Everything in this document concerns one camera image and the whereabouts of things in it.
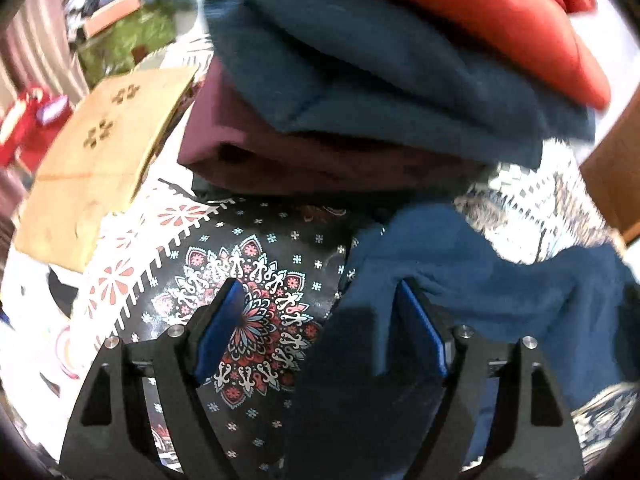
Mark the maroon folded garment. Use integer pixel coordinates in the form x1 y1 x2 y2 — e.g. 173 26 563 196
178 60 487 195

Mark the orange box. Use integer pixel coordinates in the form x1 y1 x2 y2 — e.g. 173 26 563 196
82 0 142 38

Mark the red folded garment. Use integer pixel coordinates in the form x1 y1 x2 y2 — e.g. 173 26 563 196
411 0 611 110

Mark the dark teal folded garment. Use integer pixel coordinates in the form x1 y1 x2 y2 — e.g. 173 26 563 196
203 0 596 168

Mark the patchwork patterned bedspread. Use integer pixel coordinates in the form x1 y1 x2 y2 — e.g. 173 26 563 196
49 34 640 476

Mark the navy patterned hoodie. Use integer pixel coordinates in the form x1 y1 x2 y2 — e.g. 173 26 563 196
283 204 639 479

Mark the red plush toy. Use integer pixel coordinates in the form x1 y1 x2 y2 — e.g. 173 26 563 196
1 86 74 174

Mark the green patterned cloth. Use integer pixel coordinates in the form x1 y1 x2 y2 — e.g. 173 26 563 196
76 6 177 89

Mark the striped maroon curtain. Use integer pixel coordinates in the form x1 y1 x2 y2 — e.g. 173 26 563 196
1 0 89 220

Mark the brown wooden door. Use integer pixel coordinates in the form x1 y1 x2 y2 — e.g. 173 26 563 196
580 100 640 244

